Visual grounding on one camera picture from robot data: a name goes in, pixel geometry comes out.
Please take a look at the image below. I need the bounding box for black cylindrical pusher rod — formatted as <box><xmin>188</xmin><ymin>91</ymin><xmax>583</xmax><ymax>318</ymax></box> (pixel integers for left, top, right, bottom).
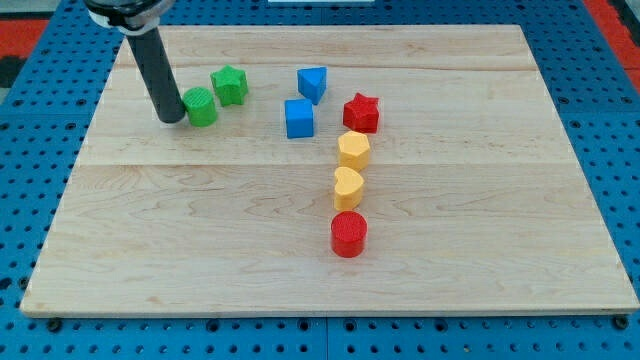
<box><xmin>127</xmin><ymin>28</ymin><xmax>185</xmax><ymax>124</ymax></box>

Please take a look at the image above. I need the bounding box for yellow hexagon block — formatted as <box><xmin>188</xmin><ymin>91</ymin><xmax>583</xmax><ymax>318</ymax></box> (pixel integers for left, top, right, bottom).
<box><xmin>337</xmin><ymin>131</ymin><xmax>371</xmax><ymax>171</ymax></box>

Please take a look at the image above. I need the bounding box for yellow heart block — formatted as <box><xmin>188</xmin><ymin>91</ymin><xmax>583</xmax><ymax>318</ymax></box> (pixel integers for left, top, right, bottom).
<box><xmin>333</xmin><ymin>166</ymin><xmax>364</xmax><ymax>211</ymax></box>

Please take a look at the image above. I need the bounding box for green cylinder block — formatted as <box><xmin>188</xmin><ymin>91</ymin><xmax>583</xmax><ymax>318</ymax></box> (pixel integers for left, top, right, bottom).
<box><xmin>183</xmin><ymin>87</ymin><xmax>218</xmax><ymax>127</ymax></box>

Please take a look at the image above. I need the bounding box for green star block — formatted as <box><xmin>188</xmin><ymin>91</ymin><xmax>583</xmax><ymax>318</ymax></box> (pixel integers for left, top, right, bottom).
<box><xmin>210</xmin><ymin>65</ymin><xmax>248</xmax><ymax>107</ymax></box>

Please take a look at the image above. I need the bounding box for blue cube block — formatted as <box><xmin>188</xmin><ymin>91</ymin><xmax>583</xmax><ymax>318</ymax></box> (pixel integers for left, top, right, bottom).
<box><xmin>284</xmin><ymin>99</ymin><xmax>314</xmax><ymax>139</ymax></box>

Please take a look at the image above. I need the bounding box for blue triangle block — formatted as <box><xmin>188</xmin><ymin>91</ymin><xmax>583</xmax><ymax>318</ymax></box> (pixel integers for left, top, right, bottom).
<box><xmin>297</xmin><ymin>67</ymin><xmax>327</xmax><ymax>105</ymax></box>

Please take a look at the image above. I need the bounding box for red star block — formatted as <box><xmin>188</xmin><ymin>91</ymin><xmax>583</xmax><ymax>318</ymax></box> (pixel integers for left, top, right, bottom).
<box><xmin>343</xmin><ymin>93</ymin><xmax>380</xmax><ymax>134</ymax></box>

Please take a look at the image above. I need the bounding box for light wooden board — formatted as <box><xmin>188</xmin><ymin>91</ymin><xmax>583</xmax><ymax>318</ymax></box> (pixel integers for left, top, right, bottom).
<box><xmin>21</xmin><ymin>25</ymin><xmax>639</xmax><ymax>318</ymax></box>

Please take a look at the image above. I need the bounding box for red cylinder block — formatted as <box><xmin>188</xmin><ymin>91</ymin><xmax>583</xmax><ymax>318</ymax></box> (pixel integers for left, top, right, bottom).
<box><xmin>330</xmin><ymin>211</ymin><xmax>368</xmax><ymax>258</ymax></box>

